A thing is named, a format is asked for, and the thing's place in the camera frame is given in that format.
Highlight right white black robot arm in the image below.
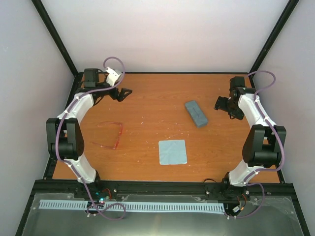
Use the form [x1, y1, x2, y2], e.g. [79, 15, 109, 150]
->
[215, 76, 286, 200]

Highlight right black frame post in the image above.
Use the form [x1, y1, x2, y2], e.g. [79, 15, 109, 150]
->
[250, 0, 299, 73]

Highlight black aluminium frame rail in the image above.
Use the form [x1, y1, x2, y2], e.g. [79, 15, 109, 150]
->
[31, 179, 295, 199]

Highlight light blue slotted cable duct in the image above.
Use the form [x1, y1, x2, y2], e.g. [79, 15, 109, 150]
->
[38, 200, 225, 214]

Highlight metal base plate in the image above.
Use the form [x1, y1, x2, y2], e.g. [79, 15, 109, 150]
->
[21, 194, 303, 236]

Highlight left black frame post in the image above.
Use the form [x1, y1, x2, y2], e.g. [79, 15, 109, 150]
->
[31, 0, 79, 77]

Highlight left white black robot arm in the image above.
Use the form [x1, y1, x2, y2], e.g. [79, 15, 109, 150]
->
[46, 67, 132, 198]

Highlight pink transparent sunglasses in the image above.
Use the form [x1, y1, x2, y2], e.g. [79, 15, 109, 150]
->
[89, 121, 123, 150]

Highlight black frame post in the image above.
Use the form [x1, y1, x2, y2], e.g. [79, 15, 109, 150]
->
[31, 0, 79, 77]
[250, 0, 299, 73]

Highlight grey glasses case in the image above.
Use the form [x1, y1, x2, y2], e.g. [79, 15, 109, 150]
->
[185, 100, 208, 128]

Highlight light blue cleaning cloth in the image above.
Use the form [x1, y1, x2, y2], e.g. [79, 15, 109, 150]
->
[158, 140, 188, 166]

